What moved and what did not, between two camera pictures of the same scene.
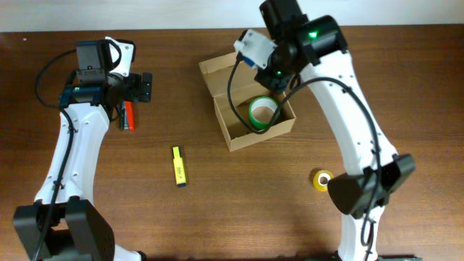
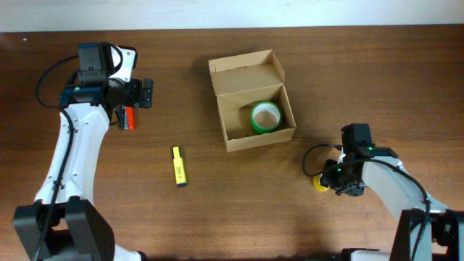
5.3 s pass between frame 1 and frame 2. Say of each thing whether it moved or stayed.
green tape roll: moved
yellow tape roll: stayed
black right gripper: moved
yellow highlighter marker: stayed
